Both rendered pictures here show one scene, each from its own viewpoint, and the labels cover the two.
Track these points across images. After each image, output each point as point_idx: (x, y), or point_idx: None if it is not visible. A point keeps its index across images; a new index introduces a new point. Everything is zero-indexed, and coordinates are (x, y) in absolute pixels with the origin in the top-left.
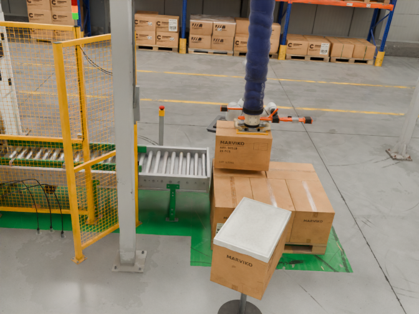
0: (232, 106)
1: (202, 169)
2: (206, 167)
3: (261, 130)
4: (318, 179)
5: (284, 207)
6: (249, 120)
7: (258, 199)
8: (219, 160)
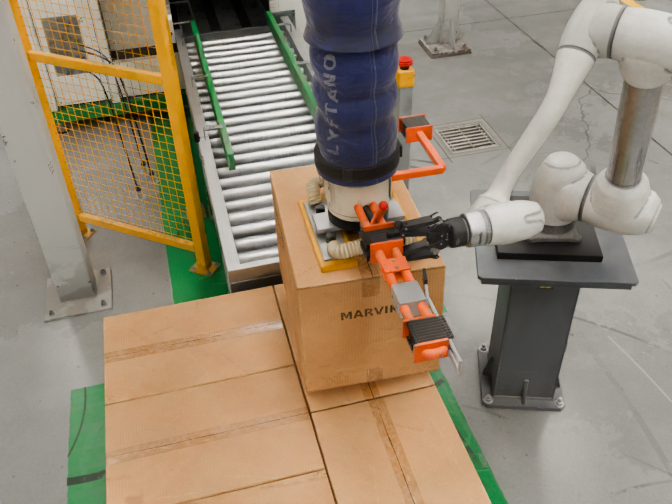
0: (544, 166)
1: None
2: None
3: None
4: None
5: (125, 481)
6: (324, 186)
7: (163, 405)
8: (279, 254)
